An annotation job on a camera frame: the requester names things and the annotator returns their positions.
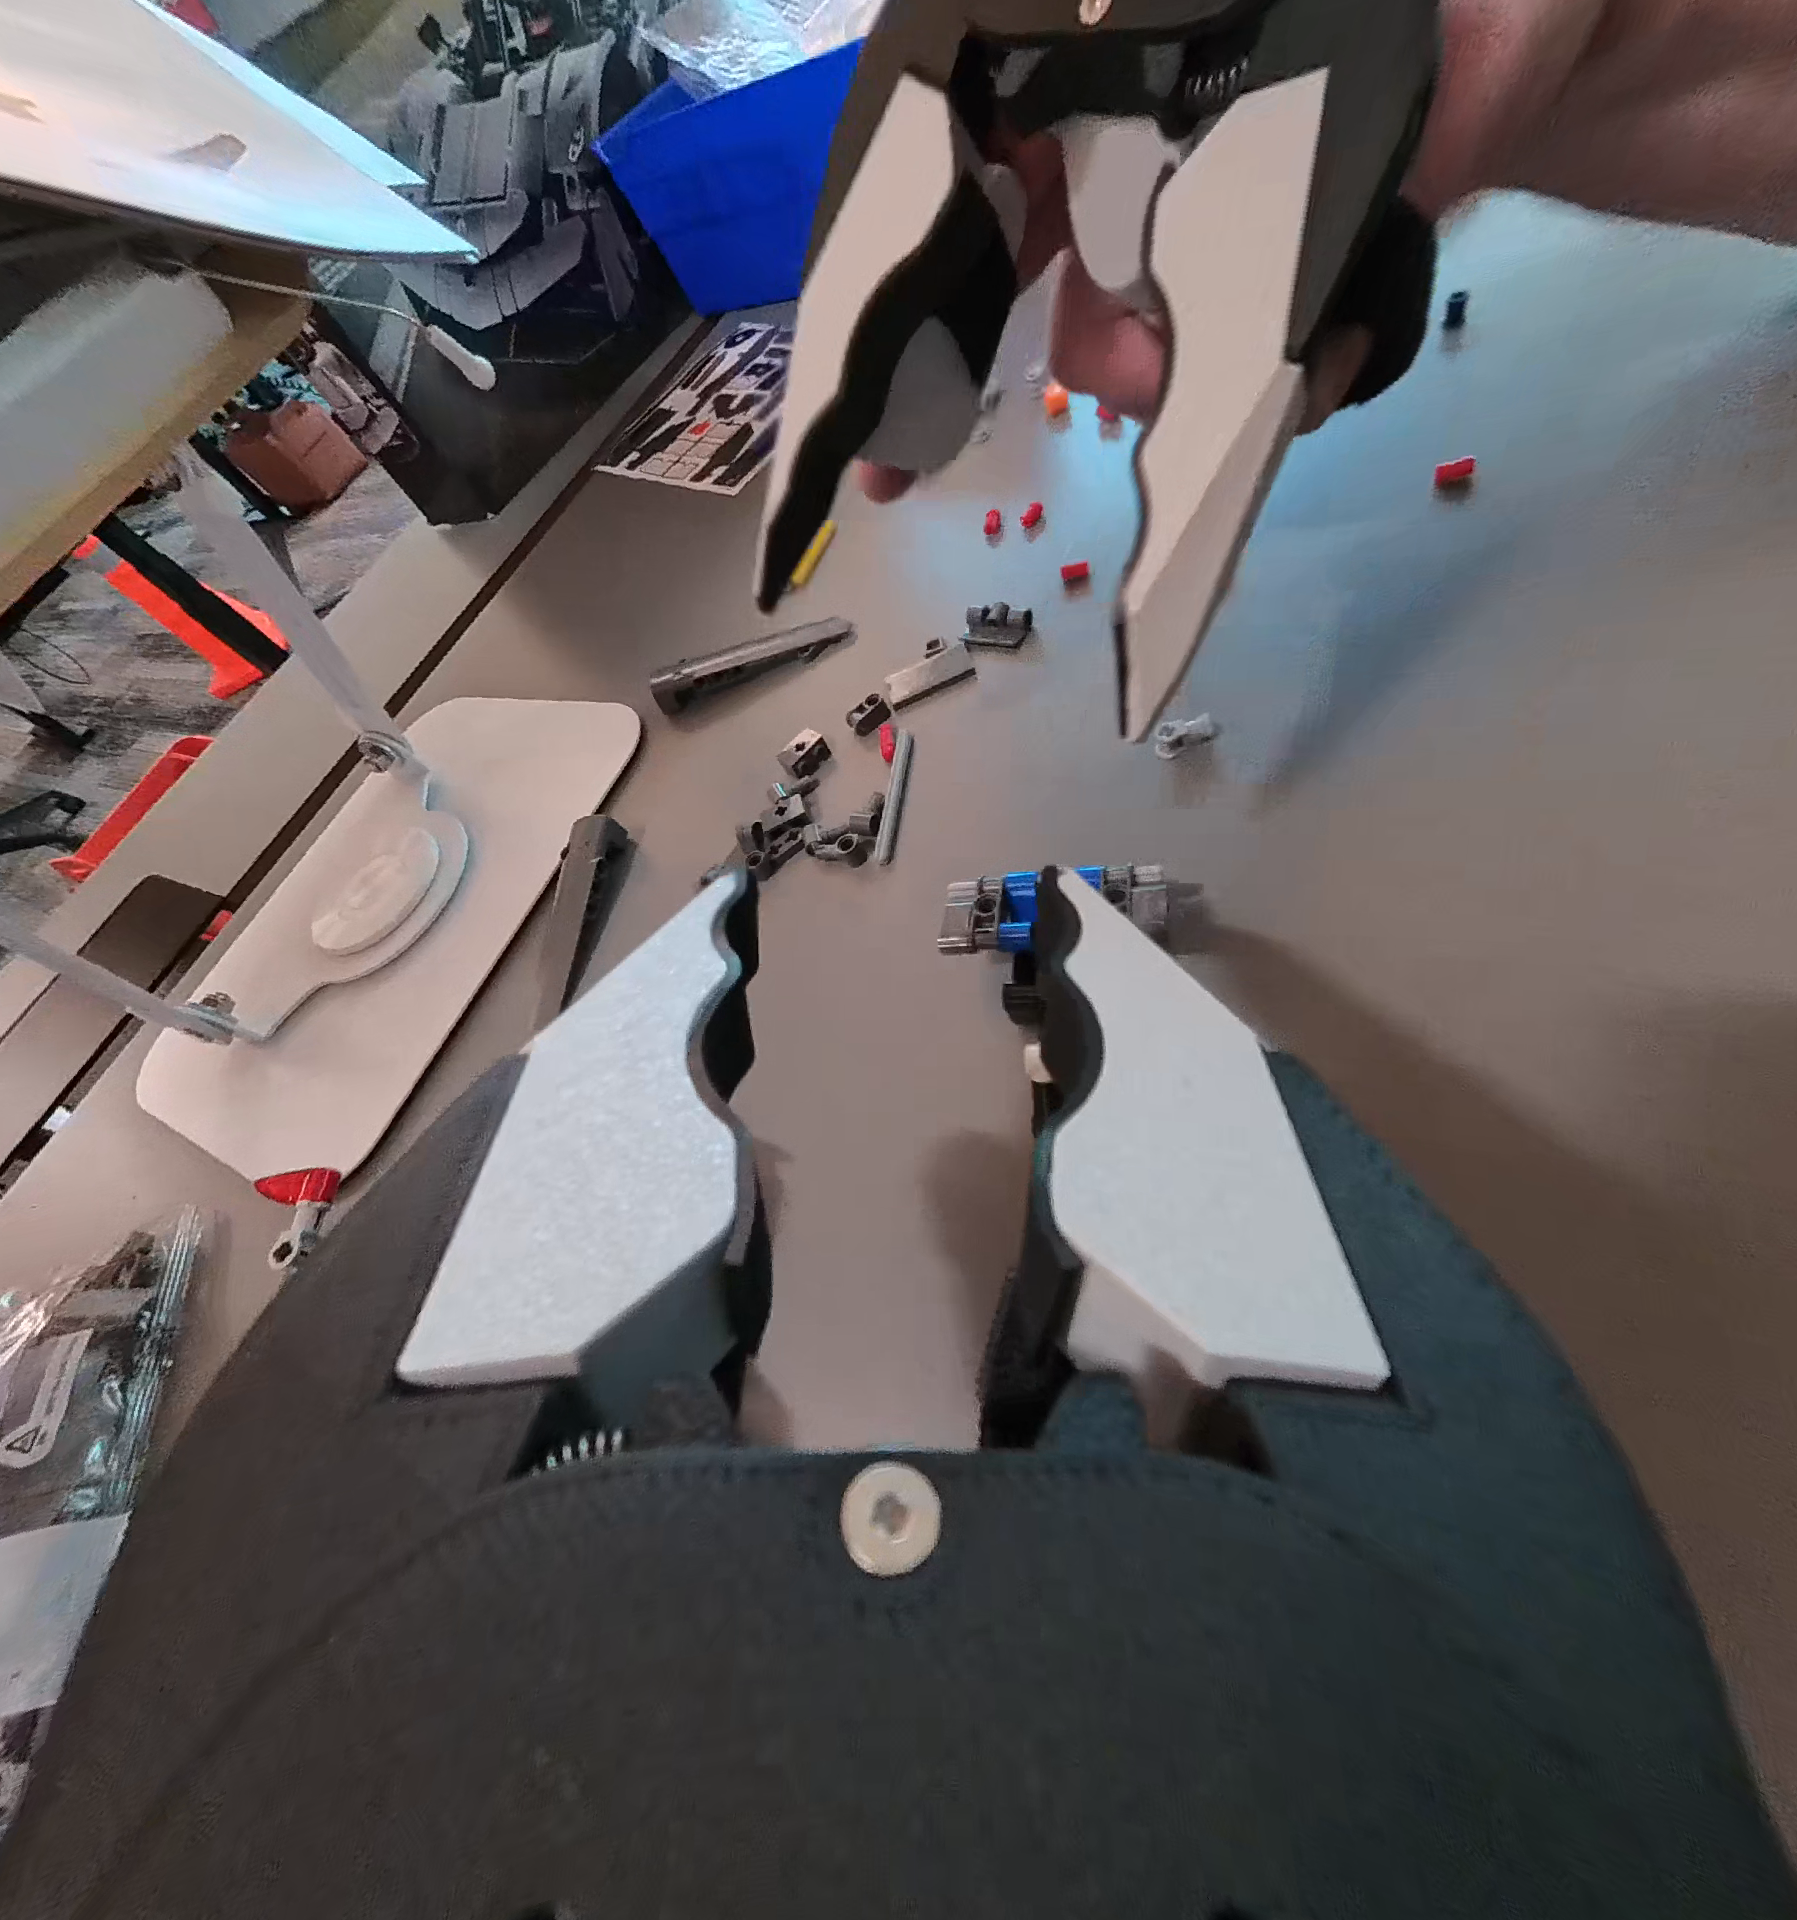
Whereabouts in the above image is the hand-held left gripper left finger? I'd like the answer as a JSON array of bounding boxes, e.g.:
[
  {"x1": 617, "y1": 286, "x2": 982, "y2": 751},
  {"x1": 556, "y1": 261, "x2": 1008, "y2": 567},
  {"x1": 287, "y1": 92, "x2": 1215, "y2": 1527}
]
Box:
[{"x1": 392, "y1": 866, "x2": 765, "y2": 1396}]

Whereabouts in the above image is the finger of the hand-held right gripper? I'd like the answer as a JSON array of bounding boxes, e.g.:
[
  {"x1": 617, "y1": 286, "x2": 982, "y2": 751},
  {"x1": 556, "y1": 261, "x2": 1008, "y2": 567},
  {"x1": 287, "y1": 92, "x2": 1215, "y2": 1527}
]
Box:
[
  {"x1": 1059, "y1": 66, "x2": 1331, "y2": 745},
  {"x1": 752, "y1": 73, "x2": 997, "y2": 617}
]

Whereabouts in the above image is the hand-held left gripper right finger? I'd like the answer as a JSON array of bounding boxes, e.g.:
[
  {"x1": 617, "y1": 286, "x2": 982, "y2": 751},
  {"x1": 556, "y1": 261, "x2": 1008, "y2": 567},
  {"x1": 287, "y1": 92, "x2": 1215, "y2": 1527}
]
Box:
[{"x1": 1019, "y1": 865, "x2": 1393, "y2": 1449}]

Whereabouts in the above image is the blue and grey lego assembly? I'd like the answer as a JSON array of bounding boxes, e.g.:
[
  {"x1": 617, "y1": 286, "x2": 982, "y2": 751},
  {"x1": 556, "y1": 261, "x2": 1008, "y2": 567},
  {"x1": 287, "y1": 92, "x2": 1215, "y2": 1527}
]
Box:
[{"x1": 939, "y1": 863, "x2": 1201, "y2": 1036}]

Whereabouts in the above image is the person's right forearm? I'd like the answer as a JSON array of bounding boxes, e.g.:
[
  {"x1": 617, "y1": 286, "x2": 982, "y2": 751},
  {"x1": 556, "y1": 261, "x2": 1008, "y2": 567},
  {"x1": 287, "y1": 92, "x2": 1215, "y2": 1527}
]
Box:
[{"x1": 1661, "y1": 0, "x2": 1797, "y2": 260}]

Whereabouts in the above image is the lego sticker sheet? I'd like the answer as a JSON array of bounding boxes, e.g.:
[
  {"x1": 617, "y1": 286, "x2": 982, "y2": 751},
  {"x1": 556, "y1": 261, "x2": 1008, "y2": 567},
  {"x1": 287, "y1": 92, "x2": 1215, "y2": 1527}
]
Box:
[{"x1": 598, "y1": 315, "x2": 797, "y2": 495}]

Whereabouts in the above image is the dark grey toothed lego piece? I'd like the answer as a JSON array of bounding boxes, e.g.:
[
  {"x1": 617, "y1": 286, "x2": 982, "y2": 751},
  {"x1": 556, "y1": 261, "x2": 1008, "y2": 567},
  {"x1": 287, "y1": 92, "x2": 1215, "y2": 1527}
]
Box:
[{"x1": 529, "y1": 815, "x2": 637, "y2": 1036}]

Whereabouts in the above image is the lego set box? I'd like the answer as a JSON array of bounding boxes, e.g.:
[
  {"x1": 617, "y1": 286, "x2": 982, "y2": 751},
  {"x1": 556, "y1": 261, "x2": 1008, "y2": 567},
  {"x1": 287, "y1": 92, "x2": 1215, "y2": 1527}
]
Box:
[{"x1": 193, "y1": 0, "x2": 721, "y2": 527}]

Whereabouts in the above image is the long dark grey lego beam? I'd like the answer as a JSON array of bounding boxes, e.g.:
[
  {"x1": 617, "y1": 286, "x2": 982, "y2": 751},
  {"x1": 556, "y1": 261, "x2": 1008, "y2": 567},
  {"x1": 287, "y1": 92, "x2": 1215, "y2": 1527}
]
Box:
[{"x1": 648, "y1": 616, "x2": 856, "y2": 716}]

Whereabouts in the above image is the pile of dark lego connectors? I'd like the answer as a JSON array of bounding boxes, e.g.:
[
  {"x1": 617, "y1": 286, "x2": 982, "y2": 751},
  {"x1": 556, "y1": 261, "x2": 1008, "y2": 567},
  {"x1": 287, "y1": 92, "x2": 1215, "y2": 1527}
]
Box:
[{"x1": 699, "y1": 778, "x2": 888, "y2": 887}]

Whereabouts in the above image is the person's right hand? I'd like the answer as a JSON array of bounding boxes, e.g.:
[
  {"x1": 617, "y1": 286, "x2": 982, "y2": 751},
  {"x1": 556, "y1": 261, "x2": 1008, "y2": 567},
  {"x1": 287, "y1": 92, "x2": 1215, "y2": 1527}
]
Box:
[{"x1": 856, "y1": 0, "x2": 1673, "y2": 507}]

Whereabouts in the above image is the blue plastic bin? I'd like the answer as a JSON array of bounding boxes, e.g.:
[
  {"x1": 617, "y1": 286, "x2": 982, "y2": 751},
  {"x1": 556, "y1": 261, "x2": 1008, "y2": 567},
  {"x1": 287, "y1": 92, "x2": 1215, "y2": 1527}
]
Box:
[{"x1": 593, "y1": 37, "x2": 871, "y2": 319}]

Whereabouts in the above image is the clear plastic wrap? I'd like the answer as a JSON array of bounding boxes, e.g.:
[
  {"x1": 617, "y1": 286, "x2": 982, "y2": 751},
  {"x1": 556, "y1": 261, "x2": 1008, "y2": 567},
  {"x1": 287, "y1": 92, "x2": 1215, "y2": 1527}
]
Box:
[{"x1": 644, "y1": 0, "x2": 900, "y2": 92}]

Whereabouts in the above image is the white stand base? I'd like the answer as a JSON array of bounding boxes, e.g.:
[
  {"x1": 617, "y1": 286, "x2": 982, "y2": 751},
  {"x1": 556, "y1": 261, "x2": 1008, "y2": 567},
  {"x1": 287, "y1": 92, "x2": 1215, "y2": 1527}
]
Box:
[{"x1": 134, "y1": 695, "x2": 644, "y2": 1187}]

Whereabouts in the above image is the clear plastic parts bag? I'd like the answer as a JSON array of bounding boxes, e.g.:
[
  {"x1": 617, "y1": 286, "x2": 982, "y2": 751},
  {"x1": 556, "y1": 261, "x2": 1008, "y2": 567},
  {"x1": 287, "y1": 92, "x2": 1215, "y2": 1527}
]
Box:
[{"x1": 0, "y1": 1207, "x2": 216, "y2": 1920}]

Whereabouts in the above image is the white instruction booklet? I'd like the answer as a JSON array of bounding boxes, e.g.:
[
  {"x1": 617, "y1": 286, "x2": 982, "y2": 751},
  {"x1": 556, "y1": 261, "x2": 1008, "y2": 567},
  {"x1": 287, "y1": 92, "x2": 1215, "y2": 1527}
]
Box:
[{"x1": 0, "y1": 0, "x2": 479, "y2": 269}]

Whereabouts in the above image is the red handled small tool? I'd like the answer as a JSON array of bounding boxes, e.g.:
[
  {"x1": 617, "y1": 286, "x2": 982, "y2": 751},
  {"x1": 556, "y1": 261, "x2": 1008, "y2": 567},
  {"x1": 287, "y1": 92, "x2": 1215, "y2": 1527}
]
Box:
[{"x1": 254, "y1": 1166, "x2": 344, "y2": 1273}]

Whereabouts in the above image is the white cable plug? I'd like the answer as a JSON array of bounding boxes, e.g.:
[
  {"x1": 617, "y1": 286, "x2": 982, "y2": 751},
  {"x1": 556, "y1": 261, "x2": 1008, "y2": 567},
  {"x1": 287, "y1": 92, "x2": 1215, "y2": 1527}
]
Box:
[{"x1": 306, "y1": 284, "x2": 498, "y2": 394}]

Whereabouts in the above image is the orange metal frame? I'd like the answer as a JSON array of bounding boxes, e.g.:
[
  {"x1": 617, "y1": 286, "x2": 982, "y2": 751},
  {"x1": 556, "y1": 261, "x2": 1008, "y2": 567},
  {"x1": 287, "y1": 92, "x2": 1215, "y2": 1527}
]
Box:
[{"x1": 50, "y1": 517, "x2": 292, "y2": 887}]

